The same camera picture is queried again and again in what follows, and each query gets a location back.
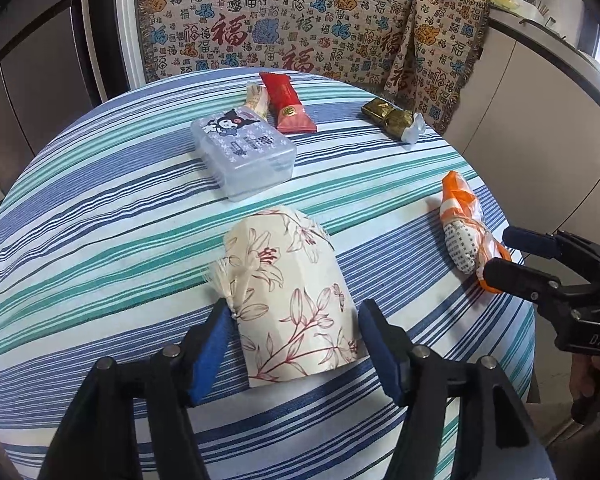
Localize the gold and green wrapper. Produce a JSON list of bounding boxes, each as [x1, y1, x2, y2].
[[361, 100, 426, 145]]

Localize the beige wrapper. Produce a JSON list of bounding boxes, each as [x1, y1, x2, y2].
[[245, 84, 272, 121]]

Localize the red snack packet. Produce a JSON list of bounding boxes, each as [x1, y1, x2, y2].
[[259, 72, 317, 134]]

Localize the beige counter cabinets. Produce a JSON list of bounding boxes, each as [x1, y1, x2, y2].
[[445, 10, 600, 266]]

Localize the small printed cloth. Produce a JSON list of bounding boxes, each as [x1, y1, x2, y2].
[[385, 0, 491, 133]]

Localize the black door frame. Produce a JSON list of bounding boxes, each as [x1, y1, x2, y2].
[[80, 0, 131, 97]]

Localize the person's right hand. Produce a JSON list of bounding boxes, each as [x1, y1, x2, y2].
[[569, 354, 600, 426]]

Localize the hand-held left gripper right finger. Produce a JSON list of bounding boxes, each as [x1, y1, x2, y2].
[[357, 299, 551, 480]]

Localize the grey refrigerator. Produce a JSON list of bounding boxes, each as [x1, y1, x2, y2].
[[0, 0, 101, 183]]

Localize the translucent plastic box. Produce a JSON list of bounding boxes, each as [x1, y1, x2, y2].
[[190, 105, 298, 203]]

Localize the floral tissue pack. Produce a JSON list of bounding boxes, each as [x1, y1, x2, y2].
[[207, 206, 366, 388]]

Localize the large printed cloth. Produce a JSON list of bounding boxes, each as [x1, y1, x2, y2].
[[134, 0, 418, 97]]

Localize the white knife block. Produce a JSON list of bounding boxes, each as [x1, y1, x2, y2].
[[517, 0, 556, 23]]

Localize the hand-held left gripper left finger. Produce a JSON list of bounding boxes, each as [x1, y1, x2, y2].
[[40, 297, 238, 480]]

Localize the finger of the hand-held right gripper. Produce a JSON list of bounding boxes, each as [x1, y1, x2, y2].
[[502, 226, 600, 267], [482, 255, 572, 307]]

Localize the orange and white packet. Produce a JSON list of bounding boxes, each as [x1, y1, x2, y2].
[[440, 171, 513, 293]]

